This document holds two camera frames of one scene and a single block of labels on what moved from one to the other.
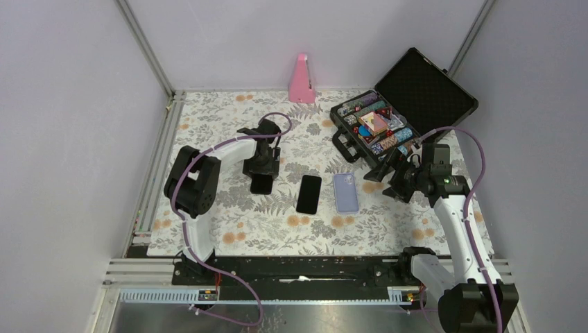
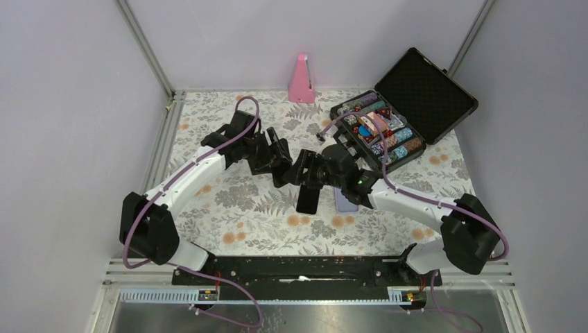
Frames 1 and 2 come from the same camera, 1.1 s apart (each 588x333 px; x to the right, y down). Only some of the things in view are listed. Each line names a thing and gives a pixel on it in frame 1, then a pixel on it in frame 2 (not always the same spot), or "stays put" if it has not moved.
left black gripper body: (267, 165) stays put
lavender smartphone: (346, 193) stays put
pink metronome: (301, 89) stays put
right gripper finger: (378, 173) -> (295, 173)
